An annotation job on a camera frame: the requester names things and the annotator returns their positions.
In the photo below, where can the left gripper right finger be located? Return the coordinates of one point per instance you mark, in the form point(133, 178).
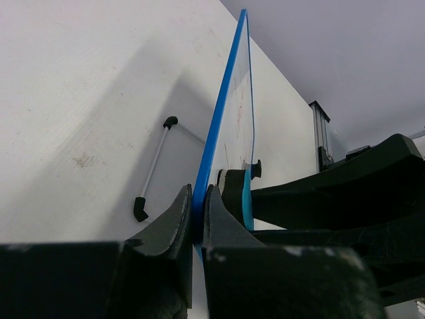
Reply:
point(245, 278)

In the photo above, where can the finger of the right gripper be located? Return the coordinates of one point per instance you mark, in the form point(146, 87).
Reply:
point(394, 251)
point(373, 186)

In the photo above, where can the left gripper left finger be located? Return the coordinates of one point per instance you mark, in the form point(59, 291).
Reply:
point(146, 276)

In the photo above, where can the blue bone-shaped eraser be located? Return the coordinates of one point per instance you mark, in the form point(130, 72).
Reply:
point(246, 205)

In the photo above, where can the blue framed small whiteboard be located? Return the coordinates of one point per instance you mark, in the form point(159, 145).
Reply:
point(230, 139)

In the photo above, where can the aluminium front rail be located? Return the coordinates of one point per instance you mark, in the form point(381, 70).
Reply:
point(320, 123)

